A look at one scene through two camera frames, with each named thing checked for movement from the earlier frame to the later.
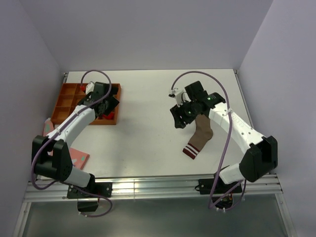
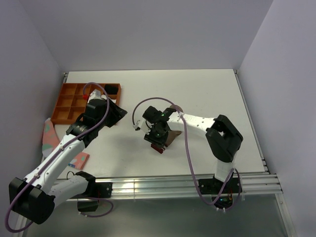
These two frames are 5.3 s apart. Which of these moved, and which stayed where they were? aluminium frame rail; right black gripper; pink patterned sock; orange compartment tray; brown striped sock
Moved: right black gripper; brown striped sock
Stayed: orange compartment tray; aluminium frame rail; pink patterned sock
